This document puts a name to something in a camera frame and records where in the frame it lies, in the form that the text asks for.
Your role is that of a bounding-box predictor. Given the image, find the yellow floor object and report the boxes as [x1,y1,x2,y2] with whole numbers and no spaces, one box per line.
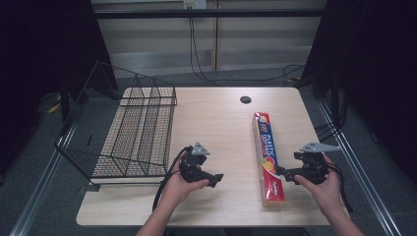
[46,93,64,114]

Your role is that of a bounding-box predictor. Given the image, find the black wall cable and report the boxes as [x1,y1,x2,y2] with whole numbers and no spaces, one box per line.
[188,7,307,84]

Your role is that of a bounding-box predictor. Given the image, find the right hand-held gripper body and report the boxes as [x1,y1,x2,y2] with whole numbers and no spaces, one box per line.
[292,141,342,185]

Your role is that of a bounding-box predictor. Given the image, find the right hand-held gripper black cable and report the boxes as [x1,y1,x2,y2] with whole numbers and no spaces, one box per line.
[325,161,355,214]

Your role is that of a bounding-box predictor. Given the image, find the person's left hand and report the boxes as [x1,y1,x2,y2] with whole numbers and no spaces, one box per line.
[159,160,210,210]

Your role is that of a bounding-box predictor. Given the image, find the black floor cables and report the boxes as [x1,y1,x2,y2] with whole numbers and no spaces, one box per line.
[314,96,348,143]

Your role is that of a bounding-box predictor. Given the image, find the black wire basket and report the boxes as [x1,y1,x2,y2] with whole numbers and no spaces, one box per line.
[53,60,178,187]

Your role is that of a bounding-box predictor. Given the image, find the black horizontal bar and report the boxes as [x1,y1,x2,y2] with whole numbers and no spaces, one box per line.
[93,8,328,20]

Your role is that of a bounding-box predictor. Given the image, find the red and blue plastic wrap box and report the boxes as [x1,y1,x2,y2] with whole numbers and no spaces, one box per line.
[251,111,286,208]

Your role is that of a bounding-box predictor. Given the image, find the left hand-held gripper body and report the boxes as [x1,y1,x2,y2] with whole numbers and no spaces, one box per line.
[178,142,211,184]

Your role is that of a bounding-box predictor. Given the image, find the metal floor rail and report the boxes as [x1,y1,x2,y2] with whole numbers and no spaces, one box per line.
[9,124,77,236]
[316,97,403,236]

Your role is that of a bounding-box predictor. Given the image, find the left hand-held gripper black cable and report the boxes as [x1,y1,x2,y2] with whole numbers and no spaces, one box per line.
[151,146,194,212]

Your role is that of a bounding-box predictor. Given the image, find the dark curtain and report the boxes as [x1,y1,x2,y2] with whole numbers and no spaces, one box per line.
[299,0,417,186]
[0,0,120,185]

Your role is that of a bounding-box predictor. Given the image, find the hand-held gripper black cable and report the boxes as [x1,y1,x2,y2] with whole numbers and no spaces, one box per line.
[325,161,355,214]
[151,146,194,212]

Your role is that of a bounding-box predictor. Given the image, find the person's right hand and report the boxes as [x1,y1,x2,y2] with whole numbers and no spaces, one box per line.
[293,154,344,219]

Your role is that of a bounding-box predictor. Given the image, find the white wall power outlet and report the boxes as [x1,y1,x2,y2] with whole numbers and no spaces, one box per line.
[183,0,208,11]

